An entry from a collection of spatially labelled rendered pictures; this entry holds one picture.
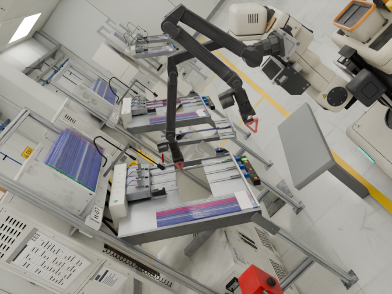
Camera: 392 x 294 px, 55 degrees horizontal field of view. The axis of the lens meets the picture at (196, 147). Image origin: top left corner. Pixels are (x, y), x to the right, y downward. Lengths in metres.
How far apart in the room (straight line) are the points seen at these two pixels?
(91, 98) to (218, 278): 1.82
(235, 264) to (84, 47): 8.29
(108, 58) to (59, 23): 3.38
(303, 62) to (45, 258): 1.55
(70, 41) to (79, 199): 8.11
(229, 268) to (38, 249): 0.95
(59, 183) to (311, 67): 1.33
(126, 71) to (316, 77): 5.03
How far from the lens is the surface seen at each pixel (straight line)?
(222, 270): 2.11
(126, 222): 2.01
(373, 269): 2.32
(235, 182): 2.17
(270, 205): 3.13
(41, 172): 1.88
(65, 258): 1.99
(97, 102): 3.23
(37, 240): 1.95
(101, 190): 2.06
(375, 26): 2.01
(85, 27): 9.76
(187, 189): 3.45
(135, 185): 2.17
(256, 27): 1.80
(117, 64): 6.66
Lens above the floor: 1.77
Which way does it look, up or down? 20 degrees down
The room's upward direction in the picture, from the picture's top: 55 degrees counter-clockwise
